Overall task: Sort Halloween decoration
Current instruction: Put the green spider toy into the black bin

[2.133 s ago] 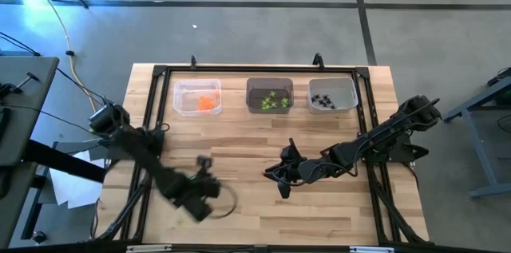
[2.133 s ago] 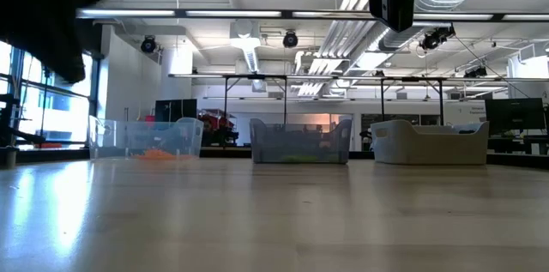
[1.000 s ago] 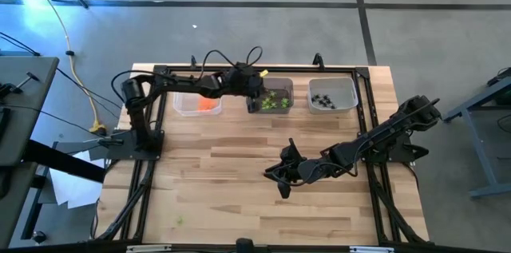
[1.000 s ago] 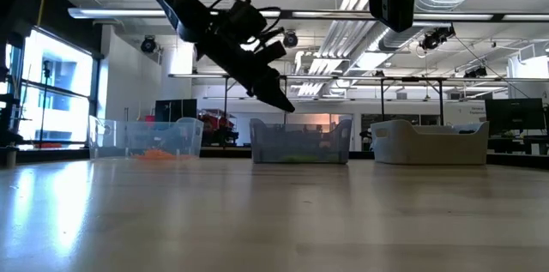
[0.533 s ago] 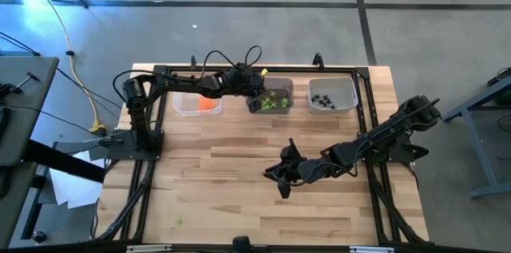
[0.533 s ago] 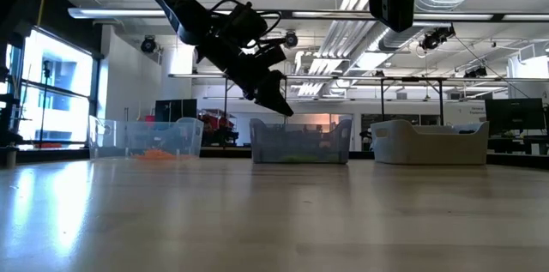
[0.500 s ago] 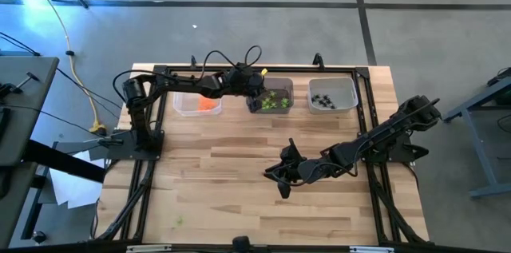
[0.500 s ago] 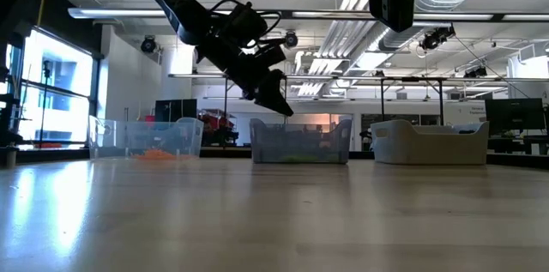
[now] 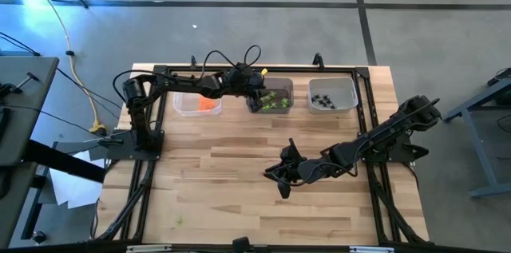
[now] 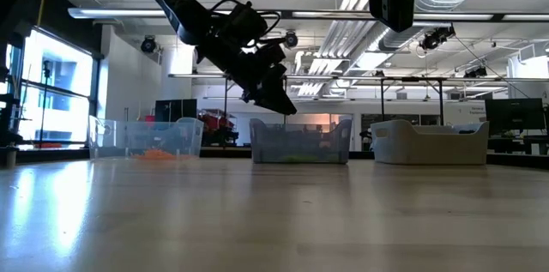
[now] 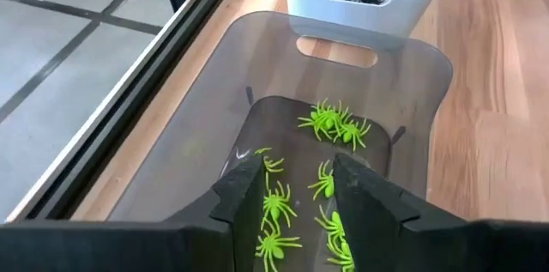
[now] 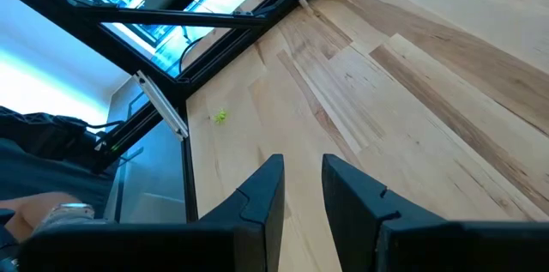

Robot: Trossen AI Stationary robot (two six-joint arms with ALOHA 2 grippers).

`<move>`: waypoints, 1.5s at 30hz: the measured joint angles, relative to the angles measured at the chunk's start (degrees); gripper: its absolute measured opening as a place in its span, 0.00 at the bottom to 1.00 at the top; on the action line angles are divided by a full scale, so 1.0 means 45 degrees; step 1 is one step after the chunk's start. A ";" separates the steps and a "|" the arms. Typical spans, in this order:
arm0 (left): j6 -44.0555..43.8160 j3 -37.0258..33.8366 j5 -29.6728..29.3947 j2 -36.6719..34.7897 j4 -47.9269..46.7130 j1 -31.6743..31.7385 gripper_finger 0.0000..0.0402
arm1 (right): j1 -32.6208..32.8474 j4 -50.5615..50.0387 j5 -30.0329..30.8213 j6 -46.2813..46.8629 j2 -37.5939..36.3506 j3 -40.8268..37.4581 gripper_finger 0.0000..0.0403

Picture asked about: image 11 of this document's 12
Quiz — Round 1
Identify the white plastic bin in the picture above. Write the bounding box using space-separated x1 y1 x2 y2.
282 0 453 38

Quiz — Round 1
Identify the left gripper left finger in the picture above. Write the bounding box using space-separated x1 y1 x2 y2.
165 154 266 272

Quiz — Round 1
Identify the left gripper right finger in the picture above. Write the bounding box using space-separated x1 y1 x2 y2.
333 154 471 272

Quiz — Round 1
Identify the smoky grey plastic bin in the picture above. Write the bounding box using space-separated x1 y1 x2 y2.
106 9 455 272

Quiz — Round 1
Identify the green plastic toy spider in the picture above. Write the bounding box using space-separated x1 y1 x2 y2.
298 98 349 142
314 205 347 243
307 159 335 202
255 219 304 272
333 117 372 153
260 172 299 233
253 147 286 174
326 237 356 272

